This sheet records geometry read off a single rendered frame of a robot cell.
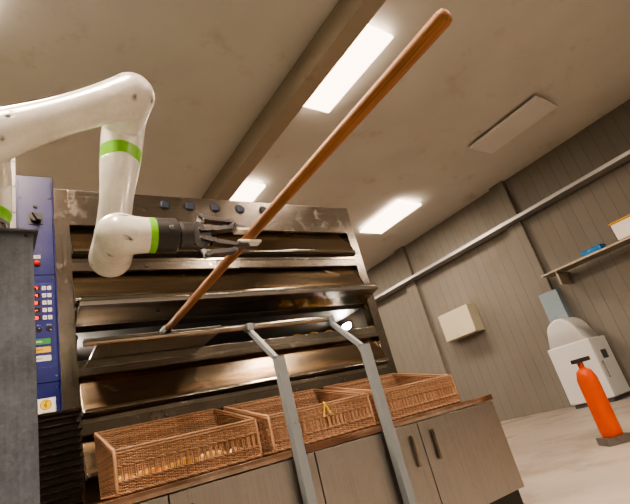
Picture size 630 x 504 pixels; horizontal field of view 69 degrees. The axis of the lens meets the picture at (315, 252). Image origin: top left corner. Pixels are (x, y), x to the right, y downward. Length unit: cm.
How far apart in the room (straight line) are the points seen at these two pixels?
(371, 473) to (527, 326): 764
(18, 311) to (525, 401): 933
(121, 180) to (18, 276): 39
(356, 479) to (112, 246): 146
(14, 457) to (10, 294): 33
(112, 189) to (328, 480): 141
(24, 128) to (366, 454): 177
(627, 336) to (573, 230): 191
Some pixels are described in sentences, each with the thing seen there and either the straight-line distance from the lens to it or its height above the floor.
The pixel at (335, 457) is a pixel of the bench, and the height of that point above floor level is 50.
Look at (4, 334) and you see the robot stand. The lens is 117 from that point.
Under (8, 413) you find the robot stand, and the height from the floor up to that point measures 79.
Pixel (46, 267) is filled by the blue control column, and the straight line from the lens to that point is 254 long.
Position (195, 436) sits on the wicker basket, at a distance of 195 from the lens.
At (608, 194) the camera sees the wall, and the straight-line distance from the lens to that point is 905.
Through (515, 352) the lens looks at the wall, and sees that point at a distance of 983.
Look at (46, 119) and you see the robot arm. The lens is 131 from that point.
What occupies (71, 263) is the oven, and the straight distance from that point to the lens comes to 259.
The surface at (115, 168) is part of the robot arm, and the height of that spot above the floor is 142.
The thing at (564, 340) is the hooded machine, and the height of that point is 103.
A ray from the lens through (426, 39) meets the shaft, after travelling 84.
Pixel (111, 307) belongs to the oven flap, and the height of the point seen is 139.
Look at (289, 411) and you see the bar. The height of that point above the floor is 72.
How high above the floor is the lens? 60
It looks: 21 degrees up
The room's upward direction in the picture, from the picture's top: 15 degrees counter-clockwise
